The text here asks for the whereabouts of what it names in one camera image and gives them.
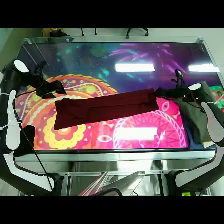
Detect dark blue garment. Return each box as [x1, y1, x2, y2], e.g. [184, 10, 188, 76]
[182, 114, 205, 150]

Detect black chair base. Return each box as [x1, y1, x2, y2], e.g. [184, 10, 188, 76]
[79, 27, 98, 37]
[125, 27, 150, 39]

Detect dark red garment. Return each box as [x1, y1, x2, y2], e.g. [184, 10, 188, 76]
[53, 88, 160, 131]

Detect black cable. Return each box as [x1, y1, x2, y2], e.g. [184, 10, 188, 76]
[15, 90, 55, 192]

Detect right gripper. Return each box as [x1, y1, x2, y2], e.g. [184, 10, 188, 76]
[153, 87, 180, 101]

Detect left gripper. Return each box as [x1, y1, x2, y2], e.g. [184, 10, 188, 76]
[35, 80, 68, 100]

